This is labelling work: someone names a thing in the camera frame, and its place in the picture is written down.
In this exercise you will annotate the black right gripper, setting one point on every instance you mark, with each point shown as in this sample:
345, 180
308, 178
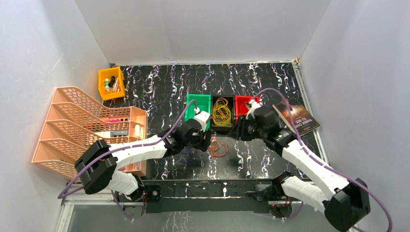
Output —
242, 123

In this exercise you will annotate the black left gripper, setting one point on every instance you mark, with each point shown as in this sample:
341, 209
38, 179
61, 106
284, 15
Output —
206, 139

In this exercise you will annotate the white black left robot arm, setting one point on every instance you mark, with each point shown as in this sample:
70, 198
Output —
99, 166

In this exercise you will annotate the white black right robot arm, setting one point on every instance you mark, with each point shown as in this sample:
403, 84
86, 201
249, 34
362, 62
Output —
343, 203

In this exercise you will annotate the red plastic bin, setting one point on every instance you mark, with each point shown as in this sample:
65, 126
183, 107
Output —
240, 105

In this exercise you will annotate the black plastic bin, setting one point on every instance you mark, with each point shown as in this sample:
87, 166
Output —
222, 114

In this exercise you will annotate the dark paperback book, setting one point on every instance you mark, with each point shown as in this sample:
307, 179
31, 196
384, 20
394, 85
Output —
297, 114

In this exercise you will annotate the yellow plastic bin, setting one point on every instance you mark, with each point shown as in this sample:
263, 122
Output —
111, 83

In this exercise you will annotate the peach plastic file rack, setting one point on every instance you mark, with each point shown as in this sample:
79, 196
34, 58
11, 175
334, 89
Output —
74, 121

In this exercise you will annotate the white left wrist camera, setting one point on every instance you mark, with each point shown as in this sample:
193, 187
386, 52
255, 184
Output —
202, 117

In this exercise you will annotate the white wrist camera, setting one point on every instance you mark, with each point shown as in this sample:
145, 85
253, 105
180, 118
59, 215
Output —
202, 117
252, 105

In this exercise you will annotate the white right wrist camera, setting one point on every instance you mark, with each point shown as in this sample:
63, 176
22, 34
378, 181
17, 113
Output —
252, 105

